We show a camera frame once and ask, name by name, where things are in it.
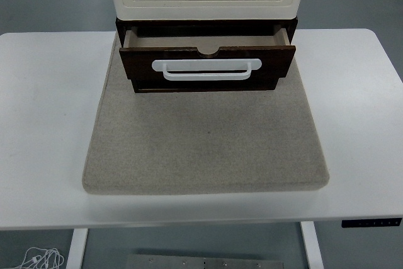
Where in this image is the white drawer handle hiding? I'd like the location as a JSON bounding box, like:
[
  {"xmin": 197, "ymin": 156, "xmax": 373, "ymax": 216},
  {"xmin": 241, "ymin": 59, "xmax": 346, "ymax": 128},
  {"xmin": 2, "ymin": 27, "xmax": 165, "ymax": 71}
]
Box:
[{"xmin": 151, "ymin": 58, "xmax": 263, "ymax": 81}]

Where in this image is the dark wooden drawer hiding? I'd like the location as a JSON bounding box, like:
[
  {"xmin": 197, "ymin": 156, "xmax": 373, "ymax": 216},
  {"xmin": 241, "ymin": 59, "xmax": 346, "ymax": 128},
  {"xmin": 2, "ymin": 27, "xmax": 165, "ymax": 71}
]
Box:
[{"xmin": 118, "ymin": 25, "xmax": 297, "ymax": 94}]

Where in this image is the beige fabric mat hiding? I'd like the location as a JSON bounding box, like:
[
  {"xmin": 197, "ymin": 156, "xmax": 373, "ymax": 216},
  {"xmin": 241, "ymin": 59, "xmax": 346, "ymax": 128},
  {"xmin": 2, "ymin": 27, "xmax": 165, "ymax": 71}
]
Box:
[{"xmin": 81, "ymin": 31, "xmax": 331, "ymax": 195}]

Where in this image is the grey metal plate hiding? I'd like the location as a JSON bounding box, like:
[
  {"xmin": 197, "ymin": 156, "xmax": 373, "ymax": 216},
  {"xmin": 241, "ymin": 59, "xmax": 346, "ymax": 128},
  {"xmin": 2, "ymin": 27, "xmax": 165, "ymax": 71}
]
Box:
[{"xmin": 125, "ymin": 253, "xmax": 285, "ymax": 269}]

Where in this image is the white table leg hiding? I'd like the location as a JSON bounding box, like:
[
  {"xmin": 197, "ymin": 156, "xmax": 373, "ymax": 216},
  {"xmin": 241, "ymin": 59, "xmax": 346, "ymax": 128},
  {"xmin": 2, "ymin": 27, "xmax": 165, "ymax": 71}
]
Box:
[
  {"xmin": 65, "ymin": 228, "xmax": 89, "ymax": 269},
  {"xmin": 299, "ymin": 220, "xmax": 325, "ymax": 269}
]

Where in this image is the black table control panel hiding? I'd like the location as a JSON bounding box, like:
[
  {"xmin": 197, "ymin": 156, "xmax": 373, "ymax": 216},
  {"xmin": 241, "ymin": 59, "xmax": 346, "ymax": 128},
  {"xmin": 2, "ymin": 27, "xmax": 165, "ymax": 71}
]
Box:
[{"xmin": 341, "ymin": 217, "xmax": 403, "ymax": 228}]

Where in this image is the white cable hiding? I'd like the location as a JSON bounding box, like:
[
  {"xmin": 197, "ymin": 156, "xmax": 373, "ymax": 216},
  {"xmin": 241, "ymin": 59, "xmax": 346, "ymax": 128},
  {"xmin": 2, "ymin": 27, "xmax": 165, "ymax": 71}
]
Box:
[{"xmin": 12, "ymin": 246, "xmax": 65, "ymax": 269}]

